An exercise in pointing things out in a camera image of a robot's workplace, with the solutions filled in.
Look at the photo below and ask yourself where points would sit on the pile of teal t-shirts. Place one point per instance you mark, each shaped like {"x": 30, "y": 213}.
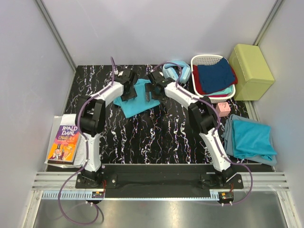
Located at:
{"x": 249, "y": 139}

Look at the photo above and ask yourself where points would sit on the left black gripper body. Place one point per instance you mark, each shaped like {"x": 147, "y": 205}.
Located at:
{"x": 129, "y": 95}

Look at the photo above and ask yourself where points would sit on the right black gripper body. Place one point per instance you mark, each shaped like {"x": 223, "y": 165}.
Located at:
{"x": 154, "y": 87}

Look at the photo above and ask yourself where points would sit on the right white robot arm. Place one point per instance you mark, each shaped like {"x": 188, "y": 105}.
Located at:
{"x": 203, "y": 119}

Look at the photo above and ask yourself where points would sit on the pink cube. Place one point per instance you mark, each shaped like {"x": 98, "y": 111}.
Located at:
{"x": 223, "y": 109}

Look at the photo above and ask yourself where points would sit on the navy blue folded t-shirt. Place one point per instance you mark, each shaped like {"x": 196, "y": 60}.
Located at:
{"x": 216, "y": 77}

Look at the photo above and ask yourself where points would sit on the yellow-green storage box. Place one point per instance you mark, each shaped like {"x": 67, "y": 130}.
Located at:
{"x": 252, "y": 71}

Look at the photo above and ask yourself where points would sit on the aluminium rail frame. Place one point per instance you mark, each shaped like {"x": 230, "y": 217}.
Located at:
{"x": 48, "y": 185}

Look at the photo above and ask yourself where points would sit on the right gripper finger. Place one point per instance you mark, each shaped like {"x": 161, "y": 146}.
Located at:
{"x": 159, "y": 97}
{"x": 147, "y": 92}

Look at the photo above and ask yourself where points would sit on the white paper sheets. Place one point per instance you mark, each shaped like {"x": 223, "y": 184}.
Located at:
{"x": 67, "y": 119}

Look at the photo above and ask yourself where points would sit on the light blue headphones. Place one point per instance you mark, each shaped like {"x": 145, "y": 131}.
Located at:
{"x": 169, "y": 71}

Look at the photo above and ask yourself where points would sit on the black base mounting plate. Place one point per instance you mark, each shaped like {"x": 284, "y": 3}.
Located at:
{"x": 159, "y": 181}

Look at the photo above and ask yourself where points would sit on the turquoise t-shirt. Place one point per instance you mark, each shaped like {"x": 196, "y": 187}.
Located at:
{"x": 136, "y": 105}

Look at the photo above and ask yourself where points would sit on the teal folded t-shirt in basket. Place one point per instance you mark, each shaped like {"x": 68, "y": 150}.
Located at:
{"x": 224, "y": 92}

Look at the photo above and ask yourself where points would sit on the white plastic laundry basket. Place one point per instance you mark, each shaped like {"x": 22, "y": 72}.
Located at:
{"x": 209, "y": 59}

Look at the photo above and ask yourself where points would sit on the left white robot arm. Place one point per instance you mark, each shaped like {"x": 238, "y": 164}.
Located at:
{"x": 90, "y": 120}

